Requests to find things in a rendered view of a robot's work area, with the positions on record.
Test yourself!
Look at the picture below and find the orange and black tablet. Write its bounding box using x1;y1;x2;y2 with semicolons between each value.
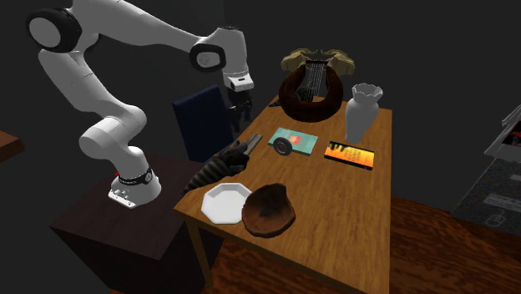
323;140;376;171

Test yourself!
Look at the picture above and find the brown wooden furniture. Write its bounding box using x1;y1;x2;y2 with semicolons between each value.
0;129;25;164

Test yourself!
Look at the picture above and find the dark blue chair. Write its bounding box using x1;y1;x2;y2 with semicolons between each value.
171;84;235;164

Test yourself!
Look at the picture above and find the tan horned stringed ornament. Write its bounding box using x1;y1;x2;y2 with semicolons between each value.
281;48;357;103

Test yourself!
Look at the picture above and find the dark striped cone-shaped tool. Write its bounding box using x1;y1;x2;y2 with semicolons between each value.
181;133;265;195

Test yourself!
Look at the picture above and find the black round disc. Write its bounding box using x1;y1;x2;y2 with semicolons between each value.
272;137;293;156

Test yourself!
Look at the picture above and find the white octagonal plate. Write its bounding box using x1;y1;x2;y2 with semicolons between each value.
200;182;253;226

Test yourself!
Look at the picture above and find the dark robot stand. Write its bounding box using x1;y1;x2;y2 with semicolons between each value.
49;152;225;294

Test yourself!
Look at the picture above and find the white vase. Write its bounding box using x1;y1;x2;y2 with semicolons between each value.
345;83;384;144

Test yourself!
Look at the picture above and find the dark brown ring basket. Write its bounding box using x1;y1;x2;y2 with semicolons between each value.
269;63;345;124

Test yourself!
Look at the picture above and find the teal book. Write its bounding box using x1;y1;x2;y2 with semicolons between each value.
267;126;319;156

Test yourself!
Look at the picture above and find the wooden table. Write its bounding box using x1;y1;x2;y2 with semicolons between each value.
173;95;394;294

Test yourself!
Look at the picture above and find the grey speckled cabinet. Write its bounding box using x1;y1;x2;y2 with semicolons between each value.
449;103;521;237

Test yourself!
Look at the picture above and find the brown rough bowl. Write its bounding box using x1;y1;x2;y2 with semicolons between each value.
241;183;297;239

